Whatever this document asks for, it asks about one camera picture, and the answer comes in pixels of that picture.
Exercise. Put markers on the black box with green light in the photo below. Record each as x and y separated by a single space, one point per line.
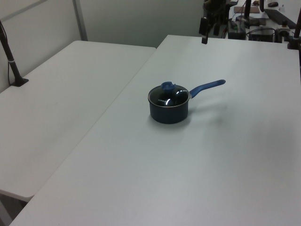
235 33

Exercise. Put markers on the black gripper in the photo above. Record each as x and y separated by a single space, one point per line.
203 24

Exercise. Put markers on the black equipment rack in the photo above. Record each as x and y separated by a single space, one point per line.
216 8

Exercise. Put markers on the small black hanging device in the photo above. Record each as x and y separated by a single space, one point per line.
216 29

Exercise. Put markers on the glass lid with blue knob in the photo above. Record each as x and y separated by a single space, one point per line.
168 86

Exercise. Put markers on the black clamped camera pole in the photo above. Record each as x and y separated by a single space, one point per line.
292 43

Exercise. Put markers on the black monitor stand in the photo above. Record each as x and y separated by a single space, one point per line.
247 9

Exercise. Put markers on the grey partition post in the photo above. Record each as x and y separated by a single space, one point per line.
80 21

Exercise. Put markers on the black camera stand with base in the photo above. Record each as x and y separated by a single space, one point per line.
11 63

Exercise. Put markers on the black keyboard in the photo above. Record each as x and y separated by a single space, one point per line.
279 15

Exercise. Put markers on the black computer mouse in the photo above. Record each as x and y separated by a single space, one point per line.
272 4

